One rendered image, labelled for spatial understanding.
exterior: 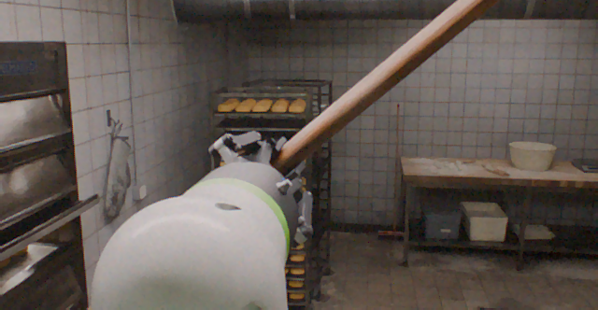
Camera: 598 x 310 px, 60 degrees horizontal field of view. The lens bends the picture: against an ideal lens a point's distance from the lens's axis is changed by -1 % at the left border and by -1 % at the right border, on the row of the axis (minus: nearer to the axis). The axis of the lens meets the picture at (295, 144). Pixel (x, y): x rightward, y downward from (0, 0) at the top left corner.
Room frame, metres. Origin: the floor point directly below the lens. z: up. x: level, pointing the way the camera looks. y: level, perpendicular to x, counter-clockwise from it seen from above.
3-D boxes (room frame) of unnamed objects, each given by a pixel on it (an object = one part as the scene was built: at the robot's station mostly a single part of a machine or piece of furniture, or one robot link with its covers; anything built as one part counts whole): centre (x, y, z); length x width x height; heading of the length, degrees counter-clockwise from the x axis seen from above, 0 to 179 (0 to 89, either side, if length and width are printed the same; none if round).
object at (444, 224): (4.97, -1.45, 0.35); 0.50 x 0.36 x 0.24; 172
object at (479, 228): (4.91, -1.87, 0.35); 0.50 x 0.36 x 0.24; 173
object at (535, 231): (4.83, -2.35, 0.27); 0.34 x 0.26 x 0.08; 88
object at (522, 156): (4.92, -2.30, 1.01); 0.43 x 0.42 x 0.21; 82
